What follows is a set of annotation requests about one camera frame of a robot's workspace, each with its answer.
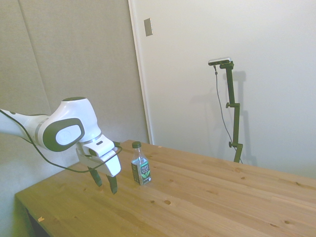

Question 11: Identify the clear Pure Leaf bottle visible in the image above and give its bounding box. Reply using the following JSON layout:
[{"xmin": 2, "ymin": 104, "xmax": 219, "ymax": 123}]
[{"xmin": 131, "ymin": 141, "xmax": 152, "ymax": 186}]

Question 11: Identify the silver exterior camera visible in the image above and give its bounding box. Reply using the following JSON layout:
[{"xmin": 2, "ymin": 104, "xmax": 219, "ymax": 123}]
[{"xmin": 208, "ymin": 56, "xmax": 232, "ymax": 66}]

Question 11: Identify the white door frame trim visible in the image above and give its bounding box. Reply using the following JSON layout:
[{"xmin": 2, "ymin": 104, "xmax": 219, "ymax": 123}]
[{"xmin": 127, "ymin": 0, "xmax": 154, "ymax": 145}]

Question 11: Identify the grey wall switch plate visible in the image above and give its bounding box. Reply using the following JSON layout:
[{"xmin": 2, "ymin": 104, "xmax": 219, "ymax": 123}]
[{"xmin": 144, "ymin": 18, "xmax": 154, "ymax": 37}]

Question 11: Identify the grey camera cable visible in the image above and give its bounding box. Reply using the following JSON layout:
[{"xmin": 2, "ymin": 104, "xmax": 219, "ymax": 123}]
[{"xmin": 213, "ymin": 65, "xmax": 235, "ymax": 146}]

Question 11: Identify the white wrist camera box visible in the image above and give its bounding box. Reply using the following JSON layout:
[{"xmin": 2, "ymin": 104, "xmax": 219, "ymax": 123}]
[{"xmin": 82, "ymin": 134, "xmax": 117, "ymax": 157}]

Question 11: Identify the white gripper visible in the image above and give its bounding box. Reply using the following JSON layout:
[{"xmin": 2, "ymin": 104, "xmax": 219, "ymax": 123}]
[{"xmin": 75, "ymin": 147, "xmax": 122, "ymax": 195}]

